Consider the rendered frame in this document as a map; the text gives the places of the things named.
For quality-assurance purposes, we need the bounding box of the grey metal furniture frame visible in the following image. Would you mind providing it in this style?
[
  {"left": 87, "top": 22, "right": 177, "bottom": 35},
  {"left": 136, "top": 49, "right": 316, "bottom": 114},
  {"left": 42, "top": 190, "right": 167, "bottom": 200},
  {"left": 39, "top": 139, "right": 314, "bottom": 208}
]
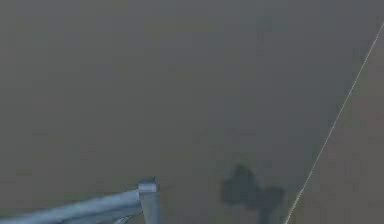
[{"left": 0, "top": 177, "right": 162, "bottom": 224}]

